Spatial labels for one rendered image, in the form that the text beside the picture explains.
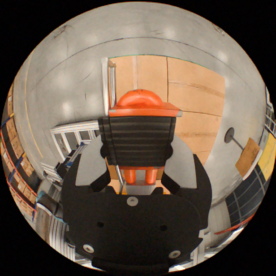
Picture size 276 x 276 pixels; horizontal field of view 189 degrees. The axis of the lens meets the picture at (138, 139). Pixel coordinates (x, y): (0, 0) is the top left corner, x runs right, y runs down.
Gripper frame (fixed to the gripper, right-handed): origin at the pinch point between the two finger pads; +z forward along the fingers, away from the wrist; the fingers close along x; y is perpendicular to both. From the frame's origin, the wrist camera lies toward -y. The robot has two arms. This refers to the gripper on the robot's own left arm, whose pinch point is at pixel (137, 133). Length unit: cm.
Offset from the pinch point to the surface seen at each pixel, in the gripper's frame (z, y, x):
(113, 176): 14.8, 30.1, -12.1
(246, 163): 24, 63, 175
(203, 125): 53, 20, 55
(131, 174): -0.7, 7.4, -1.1
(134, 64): 53, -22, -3
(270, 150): -25, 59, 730
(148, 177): -0.7, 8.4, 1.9
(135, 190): -1.4, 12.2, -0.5
